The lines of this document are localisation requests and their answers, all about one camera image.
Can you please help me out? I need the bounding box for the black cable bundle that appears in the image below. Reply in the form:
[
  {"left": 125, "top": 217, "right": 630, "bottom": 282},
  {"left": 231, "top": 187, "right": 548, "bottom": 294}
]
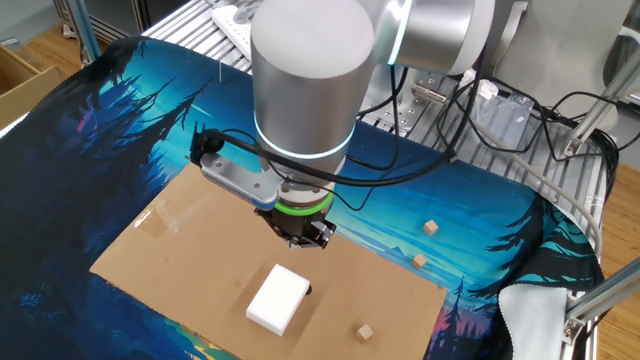
[{"left": 537, "top": 91, "right": 640, "bottom": 201}]

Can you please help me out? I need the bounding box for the grey hose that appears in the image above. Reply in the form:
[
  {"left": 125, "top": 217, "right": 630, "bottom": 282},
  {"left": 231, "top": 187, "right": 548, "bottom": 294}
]
[{"left": 467, "top": 122, "right": 604, "bottom": 261}]

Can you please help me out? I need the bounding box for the brown cardboard sheet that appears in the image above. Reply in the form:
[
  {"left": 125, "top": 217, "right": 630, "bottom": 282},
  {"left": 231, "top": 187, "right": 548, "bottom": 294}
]
[{"left": 89, "top": 161, "right": 448, "bottom": 360}]

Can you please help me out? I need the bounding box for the white power strip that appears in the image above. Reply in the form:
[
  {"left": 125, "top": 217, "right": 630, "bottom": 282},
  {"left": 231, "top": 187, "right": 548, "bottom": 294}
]
[{"left": 210, "top": 3, "right": 254, "bottom": 61}]

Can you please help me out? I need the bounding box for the thick black camera cable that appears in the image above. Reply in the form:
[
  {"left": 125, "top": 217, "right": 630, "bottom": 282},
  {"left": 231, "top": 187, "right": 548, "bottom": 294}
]
[{"left": 189, "top": 49, "right": 486, "bottom": 188}]

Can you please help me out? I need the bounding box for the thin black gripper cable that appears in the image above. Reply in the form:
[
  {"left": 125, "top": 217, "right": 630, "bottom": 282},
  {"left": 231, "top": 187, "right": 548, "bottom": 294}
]
[{"left": 222, "top": 64, "right": 404, "bottom": 212}]

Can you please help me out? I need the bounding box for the black USB cable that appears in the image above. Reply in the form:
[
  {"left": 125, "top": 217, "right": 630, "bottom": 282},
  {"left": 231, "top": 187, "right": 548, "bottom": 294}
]
[{"left": 436, "top": 74, "right": 556, "bottom": 164}]

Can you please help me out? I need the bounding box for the open cardboard box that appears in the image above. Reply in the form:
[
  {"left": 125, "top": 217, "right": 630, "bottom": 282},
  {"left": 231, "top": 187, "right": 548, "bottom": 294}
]
[{"left": 0, "top": 44, "right": 69, "bottom": 131}]

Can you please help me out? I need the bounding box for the grey office chair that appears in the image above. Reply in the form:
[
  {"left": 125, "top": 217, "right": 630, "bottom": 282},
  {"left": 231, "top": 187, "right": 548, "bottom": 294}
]
[{"left": 492, "top": 0, "right": 640, "bottom": 134}]

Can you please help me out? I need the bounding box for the aluminium frame post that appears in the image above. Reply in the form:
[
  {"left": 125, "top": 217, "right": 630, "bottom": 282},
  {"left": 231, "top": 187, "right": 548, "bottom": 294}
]
[
  {"left": 562, "top": 257, "right": 640, "bottom": 346},
  {"left": 67, "top": 0, "right": 104, "bottom": 66},
  {"left": 563, "top": 52, "right": 640, "bottom": 157}
]

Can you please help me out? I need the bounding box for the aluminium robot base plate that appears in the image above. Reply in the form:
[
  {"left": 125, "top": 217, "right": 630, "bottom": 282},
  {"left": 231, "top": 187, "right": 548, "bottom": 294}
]
[{"left": 357, "top": 69, "right": 457, "bottom": 139}]

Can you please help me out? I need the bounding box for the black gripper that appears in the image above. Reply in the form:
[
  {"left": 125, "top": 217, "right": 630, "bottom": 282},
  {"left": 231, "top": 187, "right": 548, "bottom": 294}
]
[{"left": 253, "top": 207, "right": 337, "bottom": 250}]

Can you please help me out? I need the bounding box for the silver cylindrical base connector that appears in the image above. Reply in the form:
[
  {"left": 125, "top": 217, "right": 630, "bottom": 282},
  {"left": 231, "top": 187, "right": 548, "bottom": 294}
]
[{"left": 412, "top": 82, "right": 449, "bottom": 106}]

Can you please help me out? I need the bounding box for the dark aluminium framed cabinet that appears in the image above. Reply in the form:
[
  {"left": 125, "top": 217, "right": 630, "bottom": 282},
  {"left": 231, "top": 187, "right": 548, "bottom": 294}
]
[{"left": 52, "top": 0, "right": 196, "bottom": 46}]

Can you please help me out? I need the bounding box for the clear plastic bag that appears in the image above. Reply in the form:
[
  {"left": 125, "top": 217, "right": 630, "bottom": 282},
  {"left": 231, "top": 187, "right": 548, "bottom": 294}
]
[{"left": 469, "top": 92, "right": 536, "bottom": 151}]

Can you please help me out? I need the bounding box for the white sponge block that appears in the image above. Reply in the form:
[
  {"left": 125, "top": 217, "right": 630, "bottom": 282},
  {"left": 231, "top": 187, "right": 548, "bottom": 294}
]
[{"left": 244, "top": 263, "right": 311, "bottom": 337}]

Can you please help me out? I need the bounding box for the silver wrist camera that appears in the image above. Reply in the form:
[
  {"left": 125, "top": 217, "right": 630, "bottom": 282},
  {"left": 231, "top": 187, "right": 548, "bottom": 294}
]
[{"left": 199, "top": 152, "right": 284, "bottom": 211}]

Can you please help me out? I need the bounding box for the clear adhesive tape strip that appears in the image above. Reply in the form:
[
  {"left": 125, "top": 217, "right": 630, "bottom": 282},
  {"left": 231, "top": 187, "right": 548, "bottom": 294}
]
[{"left": 133, "top": 192, "right": 216, "bottom": 239}]

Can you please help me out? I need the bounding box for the crumpled white paper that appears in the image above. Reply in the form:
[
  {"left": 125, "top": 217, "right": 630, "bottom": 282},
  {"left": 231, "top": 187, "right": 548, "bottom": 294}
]
[{"left": 462, "top": 74, "right": 500, "bottom": 100}]

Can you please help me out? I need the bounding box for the forest print table mat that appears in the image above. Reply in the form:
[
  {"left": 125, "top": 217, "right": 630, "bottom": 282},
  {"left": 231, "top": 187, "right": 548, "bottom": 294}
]
[{"left": 0, "top": 34, "right": 606, "bottom": 360}]

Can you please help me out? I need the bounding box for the green flange ring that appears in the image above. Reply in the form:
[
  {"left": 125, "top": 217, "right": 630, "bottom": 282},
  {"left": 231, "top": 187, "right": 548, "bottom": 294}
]
[{"left": 273, "top": 192, "right": 335, "bottom": 217}]

